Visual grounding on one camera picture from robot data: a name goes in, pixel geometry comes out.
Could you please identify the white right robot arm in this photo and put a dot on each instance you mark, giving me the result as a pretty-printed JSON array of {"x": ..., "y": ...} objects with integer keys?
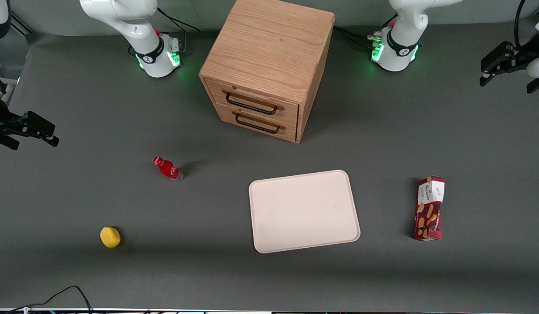
[{"x": 151, "y": 52}]

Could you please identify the dark left wrist camera mount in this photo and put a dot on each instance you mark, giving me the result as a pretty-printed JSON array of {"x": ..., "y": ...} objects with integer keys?
[{"x": 537, "y": 85}]

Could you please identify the red plastic bottle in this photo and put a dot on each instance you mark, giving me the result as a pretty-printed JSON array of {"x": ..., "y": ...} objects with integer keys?
[{"x": 166, "y": 168}]

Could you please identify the yellow lemon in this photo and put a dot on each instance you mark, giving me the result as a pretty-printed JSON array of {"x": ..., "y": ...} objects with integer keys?
[{"x": 110, "y": 237}]

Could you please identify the wooden two-drawer cabinet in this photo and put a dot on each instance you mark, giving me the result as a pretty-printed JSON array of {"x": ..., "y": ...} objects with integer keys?
[{"x": 269, "y": 43}]

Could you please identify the wooden drawer front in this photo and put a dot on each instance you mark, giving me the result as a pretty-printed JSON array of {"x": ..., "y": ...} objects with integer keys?
[
  {"x": 291, "y": 114},
  {"x": 289, "y": 133}
]

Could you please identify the red cookie box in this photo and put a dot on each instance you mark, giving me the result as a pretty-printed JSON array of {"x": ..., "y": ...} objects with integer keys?
[{"x": 428, "y": 213}]

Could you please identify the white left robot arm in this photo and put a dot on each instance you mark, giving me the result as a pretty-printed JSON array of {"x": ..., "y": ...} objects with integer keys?
[{"x": 398, "y": 52}]

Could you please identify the dark wrist camera mount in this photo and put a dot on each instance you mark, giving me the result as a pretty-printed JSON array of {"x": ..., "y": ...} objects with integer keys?
[
  {"x": 8, "y": 144},
  {"x": 537, "y": 85}
]

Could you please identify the dark right wrist camera mount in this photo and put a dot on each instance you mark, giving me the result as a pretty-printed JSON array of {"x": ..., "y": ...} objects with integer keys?
[{"x": 8, "y": 144}]

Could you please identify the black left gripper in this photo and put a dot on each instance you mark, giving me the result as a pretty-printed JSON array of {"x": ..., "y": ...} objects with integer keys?
[{"x": 519, "y": 56}]

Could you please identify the beige rectangular tray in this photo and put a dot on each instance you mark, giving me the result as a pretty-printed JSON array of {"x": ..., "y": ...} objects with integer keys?
[{"x": 304, "y": 211}]

